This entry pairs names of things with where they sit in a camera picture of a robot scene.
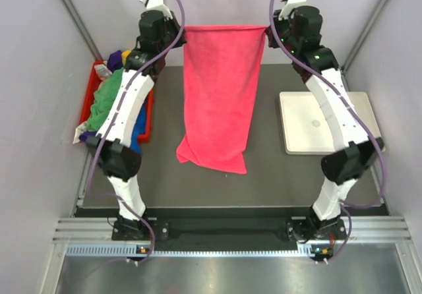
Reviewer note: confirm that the purple towel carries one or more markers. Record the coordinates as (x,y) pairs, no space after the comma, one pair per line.
(115,61)
(87,137)

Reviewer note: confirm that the red plastic bin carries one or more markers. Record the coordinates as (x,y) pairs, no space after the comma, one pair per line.
(93,84)

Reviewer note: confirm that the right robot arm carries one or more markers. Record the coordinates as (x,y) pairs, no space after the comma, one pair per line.
(355,147)

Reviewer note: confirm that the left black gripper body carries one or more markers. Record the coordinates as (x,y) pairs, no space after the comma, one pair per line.
(170,30)

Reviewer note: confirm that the blue towel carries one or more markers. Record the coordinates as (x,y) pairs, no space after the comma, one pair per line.
(139,128)

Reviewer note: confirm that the green towel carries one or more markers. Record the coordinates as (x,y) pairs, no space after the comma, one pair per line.
(104,98)

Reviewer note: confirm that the aluminium frame rail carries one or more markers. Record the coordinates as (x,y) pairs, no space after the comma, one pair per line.
(92,237)

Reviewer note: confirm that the white plastic tray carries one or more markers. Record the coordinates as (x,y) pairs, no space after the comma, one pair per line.
(305,129)

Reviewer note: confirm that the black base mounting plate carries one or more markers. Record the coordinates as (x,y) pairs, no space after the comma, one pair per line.
(231,228)

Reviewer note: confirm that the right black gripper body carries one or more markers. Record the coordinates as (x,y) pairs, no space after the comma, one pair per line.
(284,28)

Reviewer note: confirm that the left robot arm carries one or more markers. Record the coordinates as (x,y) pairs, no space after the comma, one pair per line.
(114,147)

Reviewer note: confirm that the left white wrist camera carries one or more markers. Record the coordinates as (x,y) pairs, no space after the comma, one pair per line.
(157,5)

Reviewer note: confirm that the purple towel back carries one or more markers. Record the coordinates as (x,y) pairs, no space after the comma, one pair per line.
(115,61)

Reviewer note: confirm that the pink towel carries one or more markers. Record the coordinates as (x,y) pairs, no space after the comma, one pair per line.
(220,81)

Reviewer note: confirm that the yellow patterned towel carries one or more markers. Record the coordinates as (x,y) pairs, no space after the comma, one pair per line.
(124,55)

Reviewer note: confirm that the white patterned towel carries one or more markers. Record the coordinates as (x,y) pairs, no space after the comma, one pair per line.
(102,71)

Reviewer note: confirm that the purple towel front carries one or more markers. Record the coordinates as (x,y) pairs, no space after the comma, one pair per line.
(87,137)

